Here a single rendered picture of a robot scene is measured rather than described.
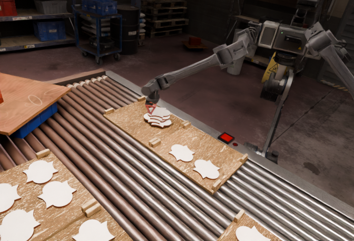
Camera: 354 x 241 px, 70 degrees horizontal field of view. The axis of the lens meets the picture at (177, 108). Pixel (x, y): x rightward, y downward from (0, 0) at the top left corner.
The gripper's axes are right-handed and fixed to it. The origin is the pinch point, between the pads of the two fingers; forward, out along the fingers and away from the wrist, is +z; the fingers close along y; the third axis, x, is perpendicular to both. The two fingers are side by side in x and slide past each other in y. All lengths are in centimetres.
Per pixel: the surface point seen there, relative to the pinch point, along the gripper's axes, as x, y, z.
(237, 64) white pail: 100, -342, 76
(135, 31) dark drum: -111, -367, 52
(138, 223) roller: 11, 72, 7
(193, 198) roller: 31, 55, 7
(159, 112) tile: 5.1, 1.2, 0.1
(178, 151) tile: 21.1, 29.4, 4.0
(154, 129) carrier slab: 4.9, 12.3, 5.2
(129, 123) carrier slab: -10.4, 11.0, 5.3
